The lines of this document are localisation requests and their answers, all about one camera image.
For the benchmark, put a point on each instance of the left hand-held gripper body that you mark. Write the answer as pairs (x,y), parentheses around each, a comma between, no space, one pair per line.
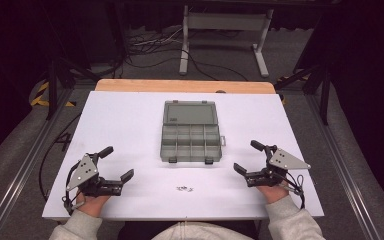
(84,171)

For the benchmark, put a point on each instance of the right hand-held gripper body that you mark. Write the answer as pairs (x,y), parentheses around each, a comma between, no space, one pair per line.
(281,161)

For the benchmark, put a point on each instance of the grey transparent compartment box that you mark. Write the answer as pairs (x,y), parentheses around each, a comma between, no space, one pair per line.
(190,140)

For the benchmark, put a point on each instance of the pile of silver screws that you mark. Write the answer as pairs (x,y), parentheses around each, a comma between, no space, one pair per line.
(184,189)

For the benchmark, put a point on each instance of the person's right hand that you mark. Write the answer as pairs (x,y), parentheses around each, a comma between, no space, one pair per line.
(273,193)

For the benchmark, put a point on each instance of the person's left hand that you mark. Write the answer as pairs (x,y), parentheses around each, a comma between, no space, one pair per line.
(93,205)

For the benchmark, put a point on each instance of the person's torso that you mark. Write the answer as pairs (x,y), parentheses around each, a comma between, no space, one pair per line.
(200,232)

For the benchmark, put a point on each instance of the black tripod stand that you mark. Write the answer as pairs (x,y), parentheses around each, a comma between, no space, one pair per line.
(52,90)
(325,96)

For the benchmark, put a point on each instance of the wooden table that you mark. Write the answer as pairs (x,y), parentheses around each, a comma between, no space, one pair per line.
(180,85)

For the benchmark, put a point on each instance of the white metal stand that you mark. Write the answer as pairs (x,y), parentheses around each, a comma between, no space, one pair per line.
(225,21)

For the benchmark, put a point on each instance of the aluminium floor rail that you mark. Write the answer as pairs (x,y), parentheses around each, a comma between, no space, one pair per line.
(23,170)
(343,166)

